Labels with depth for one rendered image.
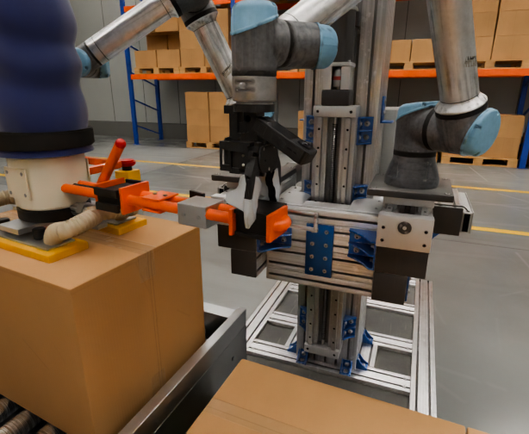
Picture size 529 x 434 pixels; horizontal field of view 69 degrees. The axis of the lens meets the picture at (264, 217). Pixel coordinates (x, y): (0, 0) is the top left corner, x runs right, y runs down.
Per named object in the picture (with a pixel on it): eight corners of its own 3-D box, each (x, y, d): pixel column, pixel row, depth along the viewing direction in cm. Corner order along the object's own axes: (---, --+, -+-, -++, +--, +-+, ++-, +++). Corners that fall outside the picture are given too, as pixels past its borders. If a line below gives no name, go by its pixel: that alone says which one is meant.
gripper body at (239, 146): (240, 167, 75) (240, 102, 72) (281, 171, 72) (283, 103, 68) (219, 174, 69) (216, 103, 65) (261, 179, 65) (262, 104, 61)
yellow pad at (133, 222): (35, 216, 113) (33, 200, 112) (66, 207, 122) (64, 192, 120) (119, 236, 98) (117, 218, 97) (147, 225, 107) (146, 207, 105)
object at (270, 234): (228, 235, 71) (227, 208, 69) (248, 223, 77) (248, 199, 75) (269, 244, 67) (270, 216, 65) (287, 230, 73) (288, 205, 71)
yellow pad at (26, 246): (-37, 237, 97) (-42, 218, 96) (3, 225, 106) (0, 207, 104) (49, 264, 82) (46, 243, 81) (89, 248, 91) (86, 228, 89)
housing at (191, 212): (177, 224, 77) (175, 202, 76) (197, 214, 83) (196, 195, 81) (205, 230, 74) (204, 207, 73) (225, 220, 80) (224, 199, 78)
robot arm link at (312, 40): (304, 28, 76) (256, 23, 70) (344, 21, 66) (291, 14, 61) (303, 71, 78) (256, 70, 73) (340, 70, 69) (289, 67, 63)
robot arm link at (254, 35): (292, 2, 60) (244, -6, 56) (290, 76, 64) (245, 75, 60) (265, 9, 67) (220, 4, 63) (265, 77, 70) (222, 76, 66)
